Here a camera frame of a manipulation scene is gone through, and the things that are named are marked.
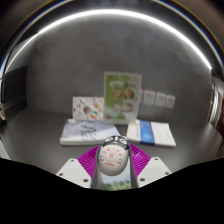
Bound white sticker sheet card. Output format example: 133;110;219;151
71;96;105;121

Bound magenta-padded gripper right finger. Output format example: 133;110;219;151
128;142;173;189

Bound white wall socket plates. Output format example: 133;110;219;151
138;88;177;110

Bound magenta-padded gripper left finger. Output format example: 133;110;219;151
55;143;101;190

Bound large grey-cover book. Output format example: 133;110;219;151
59;118;122;146

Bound white book with blue stripe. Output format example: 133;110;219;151
125;119;177;148

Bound white panda-print computer mouse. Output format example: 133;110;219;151
96;134;131;177

